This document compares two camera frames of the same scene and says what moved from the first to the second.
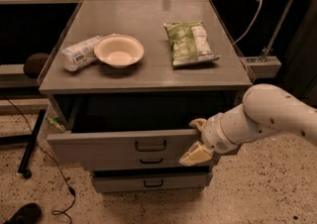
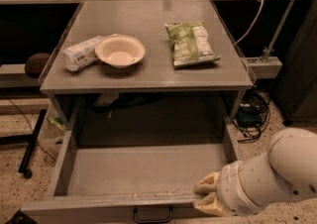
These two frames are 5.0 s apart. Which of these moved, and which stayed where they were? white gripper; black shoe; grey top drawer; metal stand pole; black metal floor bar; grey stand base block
Moved: grey top drawer; white gripper
Stayed: black metal floor bar; black shoe; grey stand base block; metal stand pole
